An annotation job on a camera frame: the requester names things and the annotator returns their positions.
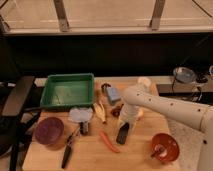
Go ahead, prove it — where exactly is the orange bowl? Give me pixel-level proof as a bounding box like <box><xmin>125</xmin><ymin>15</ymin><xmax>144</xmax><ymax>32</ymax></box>
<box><xmin>151</xmin><ymin>133</ymin><xmax>180</xmax><ymax>164</ymax></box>

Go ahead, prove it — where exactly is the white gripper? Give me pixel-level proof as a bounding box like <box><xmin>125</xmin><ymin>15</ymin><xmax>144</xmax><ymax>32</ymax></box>
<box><xmin>118</xmin><ymin>103</ymin><xmax>140</xmax><ymax>130</ymax></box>

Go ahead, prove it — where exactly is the orange carrot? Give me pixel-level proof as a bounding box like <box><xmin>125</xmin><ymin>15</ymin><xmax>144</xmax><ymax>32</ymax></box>
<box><xmin>99</xmin><ymin>131</ymin><xmax>119</xmax><ymax>153</ymax></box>

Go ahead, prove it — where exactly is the black handled knife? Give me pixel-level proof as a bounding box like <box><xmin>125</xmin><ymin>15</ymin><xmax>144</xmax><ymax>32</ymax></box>
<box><xmin>61</xmin><ymin>128</ymin><xmax>79</xmax><ymax>169</ymax></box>

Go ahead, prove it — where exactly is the white paper cup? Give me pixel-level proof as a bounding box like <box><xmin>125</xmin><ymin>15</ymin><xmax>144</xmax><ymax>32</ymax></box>
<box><xmin>137</xmin><ymin>77</ymin><xmax>151</xmax><ymax>87</ymax></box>

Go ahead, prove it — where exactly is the blue sponge block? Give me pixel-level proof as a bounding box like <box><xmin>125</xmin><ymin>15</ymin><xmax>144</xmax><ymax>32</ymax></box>
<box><xmin>106</xmin><ymin>87</ymin><xmax>121</xmax><ymax>105</ymax></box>

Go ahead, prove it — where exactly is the purple bowl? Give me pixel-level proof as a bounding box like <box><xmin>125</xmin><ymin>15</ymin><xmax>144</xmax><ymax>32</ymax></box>
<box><xmin>34</xmin><ymin>117</ymin><xmax>64</xmax><ymax>145</ymax></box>

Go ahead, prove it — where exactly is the small dark mushroom toy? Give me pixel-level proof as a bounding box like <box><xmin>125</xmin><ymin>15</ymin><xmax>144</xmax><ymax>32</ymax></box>
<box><xmin>101</xmin><ymin>83</ymin><xmax>111</xmax><ymax>95</ymax></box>

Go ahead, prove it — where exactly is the utensil in orange bowl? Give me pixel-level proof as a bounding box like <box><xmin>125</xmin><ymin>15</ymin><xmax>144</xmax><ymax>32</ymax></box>
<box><xmin>151</xmin><ymin>147</ymin><xmax>165</xmax><ymax>158</ymax></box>

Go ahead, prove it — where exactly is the metal bowl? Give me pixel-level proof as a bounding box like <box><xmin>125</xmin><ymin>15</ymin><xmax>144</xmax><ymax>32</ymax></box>
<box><xmin>173</xmin><ymin>67</ymin><xmax>196</xmax><ymax>84</ymax></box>

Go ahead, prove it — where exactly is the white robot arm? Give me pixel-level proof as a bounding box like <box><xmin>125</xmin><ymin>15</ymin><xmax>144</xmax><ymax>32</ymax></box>
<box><xmin>119</xmin><ymin>83</ymin><xmax>213</xmax><ymax>171</ymax></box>

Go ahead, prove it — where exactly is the green plastic tray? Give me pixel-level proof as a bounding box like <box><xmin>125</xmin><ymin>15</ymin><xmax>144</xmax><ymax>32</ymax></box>
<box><xmin>40</xmin><ymin>73</ymin><xmax>94</xmax><ymax>110</ymax></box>

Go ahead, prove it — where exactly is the black chair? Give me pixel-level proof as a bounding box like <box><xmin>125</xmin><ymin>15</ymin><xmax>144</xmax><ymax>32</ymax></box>
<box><xmin>0</xmin><ymin>76</ymin><xmax>40</xmax><ymax>171</ymax></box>

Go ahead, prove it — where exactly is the small dark brush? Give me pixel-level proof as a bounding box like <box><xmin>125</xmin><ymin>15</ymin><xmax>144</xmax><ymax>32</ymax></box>
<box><xmin>80</xmin><ymin>121</ymin><xmax>89</xmax><ymax>135</ymax></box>

